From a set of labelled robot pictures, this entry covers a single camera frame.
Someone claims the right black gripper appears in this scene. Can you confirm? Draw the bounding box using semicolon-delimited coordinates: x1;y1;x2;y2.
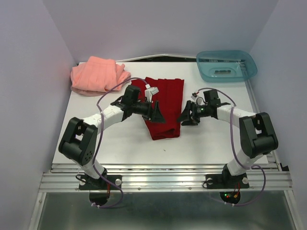
175;100;210;126

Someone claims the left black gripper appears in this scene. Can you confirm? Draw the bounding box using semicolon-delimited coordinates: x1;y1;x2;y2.
131;99;165;124

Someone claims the red pleated skirt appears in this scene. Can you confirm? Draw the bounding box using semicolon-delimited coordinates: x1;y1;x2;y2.
145;77;184;140

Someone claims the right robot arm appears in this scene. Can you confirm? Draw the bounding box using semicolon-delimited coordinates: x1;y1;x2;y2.
177;88;278;189

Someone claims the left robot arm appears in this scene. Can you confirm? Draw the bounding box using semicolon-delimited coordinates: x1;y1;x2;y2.
58;84;166;189

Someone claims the pink folded skirt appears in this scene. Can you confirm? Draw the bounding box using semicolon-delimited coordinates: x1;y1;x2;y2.
70;56;131;93

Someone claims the teal plastic bin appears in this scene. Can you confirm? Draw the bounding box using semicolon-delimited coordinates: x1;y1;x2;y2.
196;50;258;83

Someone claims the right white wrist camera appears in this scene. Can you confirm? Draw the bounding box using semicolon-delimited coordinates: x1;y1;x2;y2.
191;91;205;105

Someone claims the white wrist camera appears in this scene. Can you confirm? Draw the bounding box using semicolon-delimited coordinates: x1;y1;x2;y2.
144;84;159;102
191;91;205;105

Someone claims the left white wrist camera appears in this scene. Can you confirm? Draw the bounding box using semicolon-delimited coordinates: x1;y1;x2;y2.
144;84;159;102

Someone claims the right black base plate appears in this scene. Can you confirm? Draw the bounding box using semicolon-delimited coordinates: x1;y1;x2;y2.
202;173;249;190

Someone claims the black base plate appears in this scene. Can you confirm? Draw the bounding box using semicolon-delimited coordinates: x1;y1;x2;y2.
75;174;122;191
202;173;249;190

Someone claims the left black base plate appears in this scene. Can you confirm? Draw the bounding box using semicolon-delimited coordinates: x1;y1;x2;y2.
75;174;122;191

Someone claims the aluminium rail frame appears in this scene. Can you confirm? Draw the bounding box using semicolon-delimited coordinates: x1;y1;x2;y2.
29;151;304;230

